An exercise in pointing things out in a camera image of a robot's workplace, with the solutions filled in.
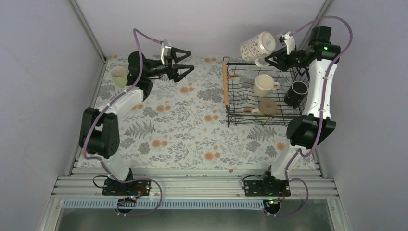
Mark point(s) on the beige brown mug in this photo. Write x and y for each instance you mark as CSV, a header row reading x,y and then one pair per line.
x,y
266,107

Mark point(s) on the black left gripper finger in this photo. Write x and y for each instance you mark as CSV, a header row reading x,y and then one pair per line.
x,y
179,55
178,71

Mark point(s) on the light green mug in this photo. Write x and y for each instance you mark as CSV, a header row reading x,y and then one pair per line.
x,y
119,76

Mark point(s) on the floral patterned white mug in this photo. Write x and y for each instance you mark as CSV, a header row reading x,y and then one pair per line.
x,y
257,48

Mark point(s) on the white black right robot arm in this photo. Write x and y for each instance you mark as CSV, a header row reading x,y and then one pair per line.
x,y
319,59

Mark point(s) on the right aluminium corner post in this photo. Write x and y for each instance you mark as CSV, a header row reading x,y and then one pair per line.
x,y
322,12

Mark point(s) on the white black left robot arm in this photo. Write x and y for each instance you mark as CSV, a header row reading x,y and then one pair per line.
x,y
99,134

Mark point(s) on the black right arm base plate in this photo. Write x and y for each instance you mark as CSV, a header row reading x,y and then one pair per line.
x,y
262,188

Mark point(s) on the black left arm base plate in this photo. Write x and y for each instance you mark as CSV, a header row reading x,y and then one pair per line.
x,y
136,188

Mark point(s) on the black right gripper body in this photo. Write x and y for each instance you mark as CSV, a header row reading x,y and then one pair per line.
x,y
286,65

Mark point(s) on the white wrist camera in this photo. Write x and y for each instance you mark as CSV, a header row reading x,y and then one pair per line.
x,y
165,51
288,41

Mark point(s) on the cream white mug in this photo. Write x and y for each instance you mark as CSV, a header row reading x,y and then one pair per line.
x,y
264,84

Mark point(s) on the aluminium mounting rail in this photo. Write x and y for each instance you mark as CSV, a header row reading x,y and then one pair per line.
x,y
189,183

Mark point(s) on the aluminium corner frame post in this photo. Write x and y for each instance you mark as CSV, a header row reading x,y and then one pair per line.
x,y
84,23

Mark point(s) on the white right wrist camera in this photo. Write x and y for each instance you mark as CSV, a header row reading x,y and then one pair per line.
x,y
288,41

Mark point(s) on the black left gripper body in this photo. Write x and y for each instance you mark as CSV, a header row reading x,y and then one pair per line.
x,y
150,74

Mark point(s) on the grey slotted cable duct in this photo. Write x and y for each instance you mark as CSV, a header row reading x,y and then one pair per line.
x,y
88,203

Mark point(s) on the black mug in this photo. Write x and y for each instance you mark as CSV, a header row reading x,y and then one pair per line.
x,y
296,93

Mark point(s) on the floral patterned table mat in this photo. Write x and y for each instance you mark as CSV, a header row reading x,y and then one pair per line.
x,y
184,125

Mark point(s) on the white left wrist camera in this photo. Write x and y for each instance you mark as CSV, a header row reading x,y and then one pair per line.
x,y
165,51

